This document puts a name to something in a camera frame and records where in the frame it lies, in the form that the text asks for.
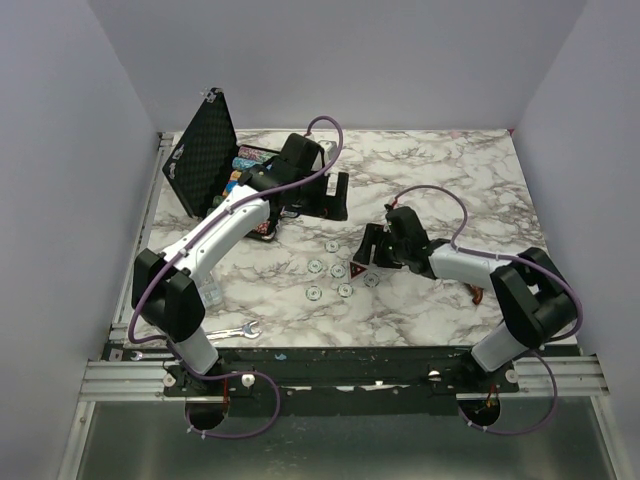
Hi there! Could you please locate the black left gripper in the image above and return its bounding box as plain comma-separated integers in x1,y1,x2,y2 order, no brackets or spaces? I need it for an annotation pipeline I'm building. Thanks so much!
288,169,348,222

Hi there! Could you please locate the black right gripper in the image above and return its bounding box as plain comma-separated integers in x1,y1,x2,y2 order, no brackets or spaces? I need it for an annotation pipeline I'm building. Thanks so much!
353,224,409,270

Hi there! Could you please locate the red triangular dealer button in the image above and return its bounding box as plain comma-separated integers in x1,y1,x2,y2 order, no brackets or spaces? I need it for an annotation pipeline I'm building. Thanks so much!
349,261,368,281

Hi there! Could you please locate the blue white poker chip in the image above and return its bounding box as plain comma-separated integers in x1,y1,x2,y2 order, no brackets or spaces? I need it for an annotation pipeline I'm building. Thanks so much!
325,240,340,253
337,283,353,298
329,264,346,278
363,273,380,288
305,285,323,301
307,259,324,274

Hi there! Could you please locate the black poker set case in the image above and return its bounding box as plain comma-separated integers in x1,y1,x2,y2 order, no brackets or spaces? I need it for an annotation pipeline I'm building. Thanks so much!
161,87,281,243

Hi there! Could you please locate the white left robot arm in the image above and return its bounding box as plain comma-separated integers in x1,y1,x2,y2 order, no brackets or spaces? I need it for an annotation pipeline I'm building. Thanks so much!
132,134,344,395

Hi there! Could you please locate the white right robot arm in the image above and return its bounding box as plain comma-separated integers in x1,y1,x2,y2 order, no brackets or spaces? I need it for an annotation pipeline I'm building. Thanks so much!
353,206,582,392

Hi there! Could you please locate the clear plastic screw box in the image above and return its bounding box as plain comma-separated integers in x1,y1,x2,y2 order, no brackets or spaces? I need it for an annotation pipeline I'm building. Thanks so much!
198,272,223,309

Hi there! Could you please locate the silver combination wrench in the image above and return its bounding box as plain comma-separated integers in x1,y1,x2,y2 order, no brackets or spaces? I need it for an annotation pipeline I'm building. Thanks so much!
206,321,262,341

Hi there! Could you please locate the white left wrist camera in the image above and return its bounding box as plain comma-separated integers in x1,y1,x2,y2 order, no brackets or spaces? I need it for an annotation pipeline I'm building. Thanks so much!
316,140,338,170

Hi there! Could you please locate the red handled tool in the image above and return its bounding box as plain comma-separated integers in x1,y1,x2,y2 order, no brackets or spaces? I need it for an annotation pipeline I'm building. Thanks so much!
466,284,484,306

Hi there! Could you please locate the black mounting base plate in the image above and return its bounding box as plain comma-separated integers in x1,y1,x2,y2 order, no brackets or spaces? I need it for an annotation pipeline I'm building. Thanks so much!
98,347,519,417

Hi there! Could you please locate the aluminium extrusion rail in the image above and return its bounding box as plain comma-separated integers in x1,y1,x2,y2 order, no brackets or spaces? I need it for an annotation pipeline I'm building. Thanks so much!
79,362,166,402

